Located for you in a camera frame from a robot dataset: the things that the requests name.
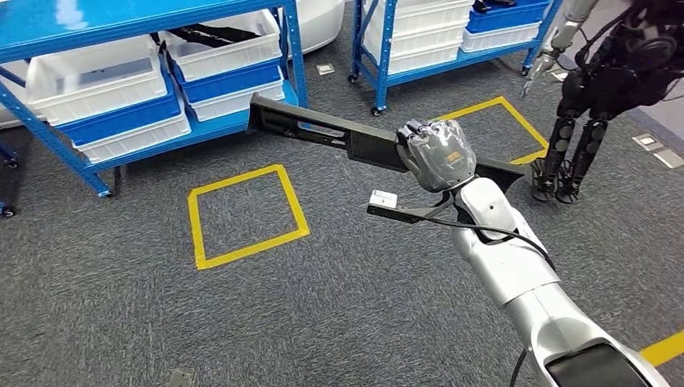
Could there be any black humanoid robot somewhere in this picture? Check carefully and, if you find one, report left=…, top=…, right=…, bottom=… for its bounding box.
left=520, top=0, right=684, bottom=205

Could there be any yellow floor tape square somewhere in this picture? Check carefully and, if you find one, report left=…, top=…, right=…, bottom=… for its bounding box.
left=186, top=164, right=311, bottom=271
left=435, top=96, right=550, bottom=167

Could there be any yellow floor tape strip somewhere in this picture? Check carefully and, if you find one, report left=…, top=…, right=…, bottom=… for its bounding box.
left=640, top=331, right=684, bottom=368

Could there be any blue metal shelf rack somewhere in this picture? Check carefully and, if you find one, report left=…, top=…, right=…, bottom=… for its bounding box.
left=0, top=0, right=310, bottom=200
left=348, top=0, right=563, bottom=118
left=0, top=139, right=19, bottom=219

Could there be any white car body red stripe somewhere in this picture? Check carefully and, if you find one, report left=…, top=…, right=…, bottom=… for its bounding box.
left=295, top=0, right=347, bottom=41

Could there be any long black plastic part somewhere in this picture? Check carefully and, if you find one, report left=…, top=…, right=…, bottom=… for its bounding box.
left=246, top=93, right=526, bottom=196

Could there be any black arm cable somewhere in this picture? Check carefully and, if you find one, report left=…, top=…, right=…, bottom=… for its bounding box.
left=427, top=216, right=557, bottom=387

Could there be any blue plastic bin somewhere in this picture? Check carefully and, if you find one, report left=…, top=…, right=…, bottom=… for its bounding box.
left=56, top=74, right=184, bottom=148
left=465, top=0, right=552, bottom=34
left=173, top=58, right=284, bottom=105

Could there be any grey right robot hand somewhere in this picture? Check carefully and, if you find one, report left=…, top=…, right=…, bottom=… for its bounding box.
left=395, top=118, right=478, bottom=194

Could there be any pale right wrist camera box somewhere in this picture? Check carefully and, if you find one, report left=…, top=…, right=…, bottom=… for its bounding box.
left=369, top=189, right=399, bottom=210

